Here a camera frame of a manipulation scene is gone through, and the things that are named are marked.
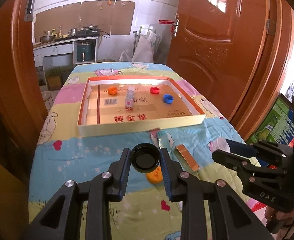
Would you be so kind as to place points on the white plastic sack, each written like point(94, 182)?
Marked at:
point(144, 51)

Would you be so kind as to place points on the metal basin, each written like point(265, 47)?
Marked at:
point(46, 39)

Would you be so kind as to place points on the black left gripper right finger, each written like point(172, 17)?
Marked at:
point(230, 217)

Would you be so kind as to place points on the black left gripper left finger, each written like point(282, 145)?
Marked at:
point(61, 217)

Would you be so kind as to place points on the dark green air fryer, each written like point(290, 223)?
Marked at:
point(84, 51)

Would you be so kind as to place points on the black bottle cap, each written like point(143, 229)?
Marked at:
point(145, 157)

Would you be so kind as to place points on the black gas stove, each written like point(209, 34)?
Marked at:
point(91, 30)

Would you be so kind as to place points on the copper gold rectangular box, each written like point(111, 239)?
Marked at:
point(189, 159)

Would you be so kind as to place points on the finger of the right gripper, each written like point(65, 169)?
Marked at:
point(244, 166)
point(270, 153)

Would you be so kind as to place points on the silver door handle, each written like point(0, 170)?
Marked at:
point(174, 27)

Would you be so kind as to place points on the light blue rectangular box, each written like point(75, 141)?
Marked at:
point(165, 141)

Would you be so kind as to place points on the red bottle cap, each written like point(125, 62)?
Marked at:
point(154, 90)

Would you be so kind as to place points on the red carton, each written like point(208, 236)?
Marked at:
point(255, 205)

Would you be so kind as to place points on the blue bottle cap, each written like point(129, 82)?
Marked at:
point(168, 99)

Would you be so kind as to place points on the large orange bottle cap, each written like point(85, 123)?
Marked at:
point(155, 177)

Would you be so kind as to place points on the small orange bottle cap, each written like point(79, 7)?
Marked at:
point(112, 90)

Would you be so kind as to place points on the white bottle cap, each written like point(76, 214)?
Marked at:
point(219, 144)

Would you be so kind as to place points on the green printed carton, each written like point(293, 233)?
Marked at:
point(278, 125)

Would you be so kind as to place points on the shallow gold orange box lid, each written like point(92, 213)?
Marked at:
point(103, 114)

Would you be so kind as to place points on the brown wooden door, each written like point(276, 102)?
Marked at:
point(218, 47)

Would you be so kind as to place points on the white kitchen counter cabinet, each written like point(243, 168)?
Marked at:
point(65, 52)

